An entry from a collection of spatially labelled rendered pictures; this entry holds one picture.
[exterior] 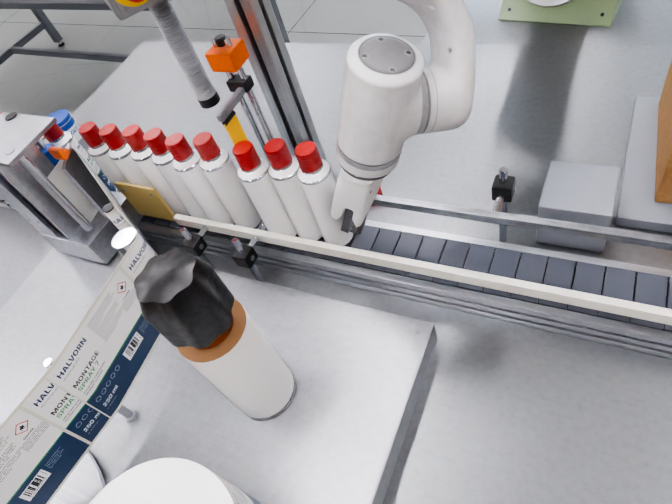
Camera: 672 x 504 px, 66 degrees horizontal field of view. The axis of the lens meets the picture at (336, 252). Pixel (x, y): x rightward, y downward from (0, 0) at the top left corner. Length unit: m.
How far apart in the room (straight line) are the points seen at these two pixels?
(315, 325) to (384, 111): 0.36
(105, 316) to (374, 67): 0.48
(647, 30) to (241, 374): 1.09
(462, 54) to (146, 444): 0.66
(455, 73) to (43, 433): 0.66
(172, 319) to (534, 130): 0.79
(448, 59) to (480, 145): 0.46
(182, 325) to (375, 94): 0.31
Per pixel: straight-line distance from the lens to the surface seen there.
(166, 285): 0.53
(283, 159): 0.77
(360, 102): 0.58
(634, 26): 1.37
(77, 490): 0.86
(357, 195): 0.68
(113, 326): 0.78
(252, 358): 0.63
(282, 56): 0.86
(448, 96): 0.62
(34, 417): 0.76
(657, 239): 0.76
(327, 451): 0.72
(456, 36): 0.61
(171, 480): 0.62
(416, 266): 0.78
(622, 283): 0.81
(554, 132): 1.09
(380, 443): 0.71
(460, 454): 0.74
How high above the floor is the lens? 1.55
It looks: 50 degrees down
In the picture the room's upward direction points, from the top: 22 degrees counter-clockwise
